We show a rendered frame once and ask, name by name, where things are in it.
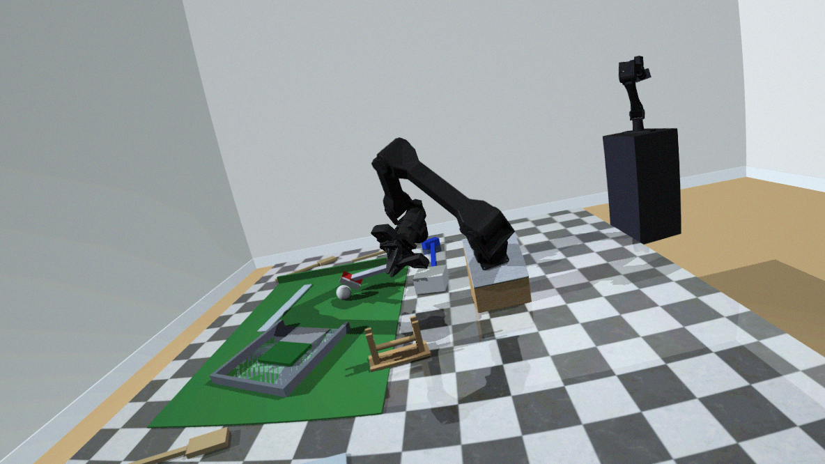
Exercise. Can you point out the light blue flat bar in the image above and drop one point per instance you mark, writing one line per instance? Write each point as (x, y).
(337, 459)
(284, 308)

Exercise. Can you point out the white golf ball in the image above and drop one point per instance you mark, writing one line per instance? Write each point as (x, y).
(343, 292)

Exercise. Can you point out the blue putter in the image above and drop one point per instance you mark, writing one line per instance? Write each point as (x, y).
(431, 244)

